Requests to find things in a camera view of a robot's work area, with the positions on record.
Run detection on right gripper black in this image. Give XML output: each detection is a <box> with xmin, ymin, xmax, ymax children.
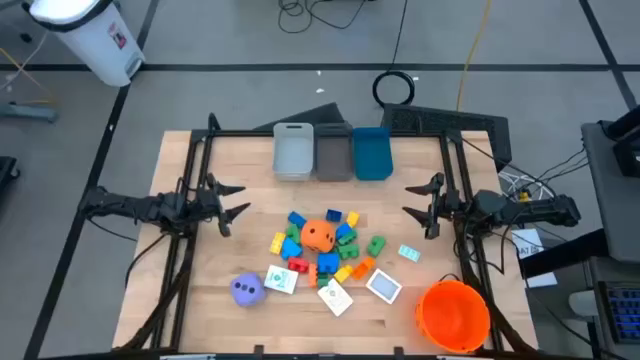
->
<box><xmin>402</xmin><ymin>172</ymin><xmax>474</xmax><ymax>241</ymax></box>

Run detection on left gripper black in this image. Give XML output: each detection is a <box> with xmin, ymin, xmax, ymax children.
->
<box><xmin>172</xmin><ymin>173</ymin><xmax>252</xmax><ymax>239</ymax></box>

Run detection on small light teal card box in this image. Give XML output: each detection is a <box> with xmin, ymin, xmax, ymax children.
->
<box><xmin>397</xmin><ymin>243</ymin><xmax>422</xmax><ymax>264</ymax></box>

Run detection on purple foam die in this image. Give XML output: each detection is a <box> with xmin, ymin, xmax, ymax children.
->
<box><xmin>229</xmin><ymin>272</ymin><xmax>268</xmax><ymax>308</ymax></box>

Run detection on playing card box black print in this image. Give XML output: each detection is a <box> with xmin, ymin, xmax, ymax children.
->
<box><xmin>365</xmin><ymin>268</ymin><xmax>404</xmax><ymax>306</ymax></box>

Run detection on playing card box teal print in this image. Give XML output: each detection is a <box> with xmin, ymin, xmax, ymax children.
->
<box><xmin>263</xmin><ymin>264</ymin><xmax>300</xmax><ymax>295</ymax></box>

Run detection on orange foam die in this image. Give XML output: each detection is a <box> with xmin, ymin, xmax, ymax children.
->
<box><xmin>300</xmin><ymin>218</ymin><xmax>337</xmax><ymax>254</ymax></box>

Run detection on large blue toy block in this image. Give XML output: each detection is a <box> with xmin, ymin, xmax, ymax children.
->
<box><xmin>317</xmin><ymin>252</ymin><xmax>341</xmax><ymax>275</ymax></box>

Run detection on playing card box brown print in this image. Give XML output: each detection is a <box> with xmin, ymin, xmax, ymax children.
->
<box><xmin>316</xmin><ymin>284</ymin><xmax>355</xmax><ymax>318</ymax></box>

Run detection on blue plastic bin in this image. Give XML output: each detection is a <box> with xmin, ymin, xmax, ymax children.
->
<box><xmin>352</xmin><ymin>126</ymin><xmax>395</xmax><ymax>182</ymax></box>

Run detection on light grey plastic bin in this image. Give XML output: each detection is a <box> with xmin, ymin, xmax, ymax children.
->
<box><xmin>272</xmin><ymin>122</ymin><xmax>316</xmax><ymax>182</ymax></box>

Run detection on black perforated panel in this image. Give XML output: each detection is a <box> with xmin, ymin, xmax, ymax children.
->
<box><xmin>380</xmin><ymin>103</ymin><xmax>513</xmax><ymax>173</ymax></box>

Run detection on dark grey plastic bin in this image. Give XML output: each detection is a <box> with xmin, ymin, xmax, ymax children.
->
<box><xmin>313</xmin><ymin>122</ymin><xmax>355</xmax><ymax>183</ymax></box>

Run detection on white paper label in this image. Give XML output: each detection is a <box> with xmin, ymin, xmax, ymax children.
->
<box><xmin>510</xmin><ymin>228</ymin><xmax>546</xmax><ymax>260</ymax></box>

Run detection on orange plastic bucket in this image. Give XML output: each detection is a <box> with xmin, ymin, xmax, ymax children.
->
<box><xmin>414</xmin><ymin>273</ymin><xmax>492</xmax><ymax>354</ymax></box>

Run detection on black wedge panel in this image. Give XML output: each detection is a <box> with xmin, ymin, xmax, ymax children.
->
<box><xmin>253</xmin><ymin>101</ymin><xmax>347</xmax><ymax>132</ymax></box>

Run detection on white paper sheet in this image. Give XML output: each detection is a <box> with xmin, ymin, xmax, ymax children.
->
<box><xmin>524</xmin><ymin>272</ymin><xmax>559</xmax><ymax>290</ymax></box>

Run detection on black desk beam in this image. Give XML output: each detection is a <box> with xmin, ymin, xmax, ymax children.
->
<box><xmin>519</xmin><ymin>228</ymin><xmax>609</xmax><ymax>279</ymax></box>

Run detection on grey desk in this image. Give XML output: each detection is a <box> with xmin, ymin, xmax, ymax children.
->
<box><xmin>580</xmin><ymin>119</ymin><xmax>640</xmax><ymax>265</ymax></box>

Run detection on grey computer mouse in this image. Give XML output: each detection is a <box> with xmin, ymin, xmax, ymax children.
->
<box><xmin>568</xmin><ymin>289</ymin><xmax>600</xmax><ymax>318</ymax></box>

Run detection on white trash can black rim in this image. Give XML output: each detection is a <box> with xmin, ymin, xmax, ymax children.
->
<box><xmin>21</xmin><ymin>0</ymin><xmax>147</xmax><ymax>88</ymax></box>

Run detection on black device on desk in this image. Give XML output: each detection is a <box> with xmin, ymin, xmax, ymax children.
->
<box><xmin>605</xmin><ymin>104</ymin><xmax>640</xmax><ymax>179</ymax></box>

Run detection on grey floor stand foot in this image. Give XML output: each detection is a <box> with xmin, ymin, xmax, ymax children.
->
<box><xmin>0</xmin><ymin>101</ymin><xmax>60</xmax><ymax>124</ymax></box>

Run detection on black floor object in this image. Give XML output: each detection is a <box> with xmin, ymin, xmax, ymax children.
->
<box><xmin>0</xmin><ymin>155</ymin><xmax>21</xmax><ymax>201</ymax></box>

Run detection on black keyboard blue backlight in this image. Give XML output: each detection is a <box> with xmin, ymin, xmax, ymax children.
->
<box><xmin>597</xmin><ymin>280</ymin><xmax>640</xmax><ymax>346</ymax></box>

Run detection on black metal rig frame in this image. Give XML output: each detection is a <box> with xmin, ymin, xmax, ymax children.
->
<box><xmin>117</xmin><ymin>112</ymin><xmax>539</xmax><ymax>360</ymax></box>

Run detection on white cables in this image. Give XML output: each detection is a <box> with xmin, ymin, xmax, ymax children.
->
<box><xmin>497</xmin><ymin>169</ymin><xmax>557</xmax><ymax>201</ymax></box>

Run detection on coiled black floor cable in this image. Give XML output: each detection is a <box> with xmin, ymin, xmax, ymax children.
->
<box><xmin>371</xmin><ymin>0</ymin><xmax>417</xmax><ymax>108</ymax></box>

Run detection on yellow cable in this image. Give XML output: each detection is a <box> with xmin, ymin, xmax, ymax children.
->
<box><xmin>455</xmin><ymin>0</ymin><xmax>494</xmax><ymax>112</ymax></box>

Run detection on tangled black floor cable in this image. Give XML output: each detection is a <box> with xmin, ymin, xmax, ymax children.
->
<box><xmin>277</xmin><ymin>0</ymin><xmax>371</xmax><ymax>35</ymax></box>

